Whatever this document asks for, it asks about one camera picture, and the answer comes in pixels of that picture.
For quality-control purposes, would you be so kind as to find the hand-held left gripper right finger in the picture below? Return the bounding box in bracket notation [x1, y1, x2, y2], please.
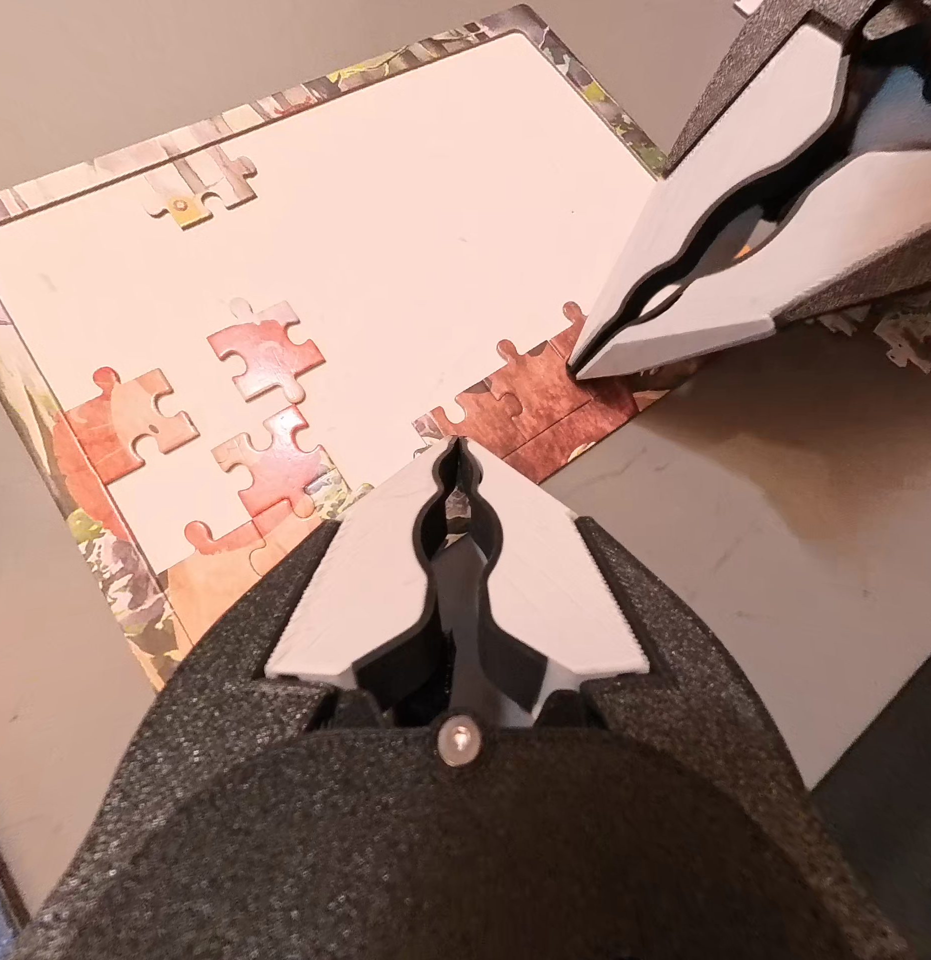
[459, 436, 652, 727]

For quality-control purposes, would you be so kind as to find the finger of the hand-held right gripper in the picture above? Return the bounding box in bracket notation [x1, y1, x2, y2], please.
[576, 144, 931, 380]
[567, 21, 843, 376]

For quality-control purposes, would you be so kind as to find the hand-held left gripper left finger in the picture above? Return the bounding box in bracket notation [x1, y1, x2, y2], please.
[264, 435, 461, 725]

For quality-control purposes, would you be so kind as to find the pile of puzzle pieces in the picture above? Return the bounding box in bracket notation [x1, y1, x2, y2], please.
[735, 0, 931, 374]

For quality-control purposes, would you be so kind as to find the brown puzzle piece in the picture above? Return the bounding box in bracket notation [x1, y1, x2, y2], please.
[424, 390, 523, 460]
[489, 337, 587, 436]
[548, 302, 594, 361]

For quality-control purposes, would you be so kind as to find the red and white puzzle piece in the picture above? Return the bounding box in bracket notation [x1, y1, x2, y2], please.
[206, 297, 326, 404]

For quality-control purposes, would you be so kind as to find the cardboard puzzle frame tray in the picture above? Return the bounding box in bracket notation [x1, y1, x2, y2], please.
[0, 3, 710, 691]

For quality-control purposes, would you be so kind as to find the yellow and grey puzzle piece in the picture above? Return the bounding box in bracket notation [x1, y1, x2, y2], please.
[141, 146, 259, 230]

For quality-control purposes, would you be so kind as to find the grey desk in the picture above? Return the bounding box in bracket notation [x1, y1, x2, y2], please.
[0, 0, 931, 939]

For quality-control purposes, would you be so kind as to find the dark leafy puzzle piece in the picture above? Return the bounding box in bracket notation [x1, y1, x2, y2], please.
[308, 468, 377, 522]

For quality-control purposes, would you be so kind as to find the orange corner puzzle piece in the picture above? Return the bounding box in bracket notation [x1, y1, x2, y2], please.
[165, 519, 268, 639]

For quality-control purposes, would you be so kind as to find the red curl-print puzzle piece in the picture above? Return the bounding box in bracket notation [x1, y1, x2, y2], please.
[210, 405, 335, 519]

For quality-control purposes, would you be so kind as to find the orange and tan puzzle piece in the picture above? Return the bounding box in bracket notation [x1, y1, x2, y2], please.
[62, 366, 199, 485]

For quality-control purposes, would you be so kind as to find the black dimpled chair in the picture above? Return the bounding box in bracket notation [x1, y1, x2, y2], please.
[806, 626, 931, 960]

